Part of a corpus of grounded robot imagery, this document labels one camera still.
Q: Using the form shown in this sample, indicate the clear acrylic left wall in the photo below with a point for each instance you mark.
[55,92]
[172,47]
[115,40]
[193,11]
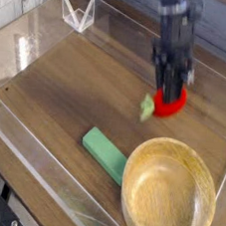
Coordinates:
[29,37]

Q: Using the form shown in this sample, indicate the red plush strawberry toy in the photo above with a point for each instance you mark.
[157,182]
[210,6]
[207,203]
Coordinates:
[155,106]

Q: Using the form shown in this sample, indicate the clear acrylic front wall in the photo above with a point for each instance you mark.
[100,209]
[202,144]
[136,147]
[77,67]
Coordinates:
[49,191]

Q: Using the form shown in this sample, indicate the clear acrylic back wall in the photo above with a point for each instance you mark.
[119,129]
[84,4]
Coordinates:
[130,43]

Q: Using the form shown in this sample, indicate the wooden bowl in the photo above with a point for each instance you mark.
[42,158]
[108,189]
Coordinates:
[166,183]

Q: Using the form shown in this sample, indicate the clear acrylic wall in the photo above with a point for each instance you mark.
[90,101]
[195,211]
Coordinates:
[49,191]
[29,37]
[130,43]

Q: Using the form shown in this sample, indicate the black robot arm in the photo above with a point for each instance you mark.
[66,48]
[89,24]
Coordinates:
[177,21]

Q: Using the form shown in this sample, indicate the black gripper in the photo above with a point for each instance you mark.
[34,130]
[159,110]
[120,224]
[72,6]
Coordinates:
[173,67]

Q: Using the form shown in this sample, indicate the green rectangular block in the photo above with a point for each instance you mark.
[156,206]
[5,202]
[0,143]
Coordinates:
[105,153]

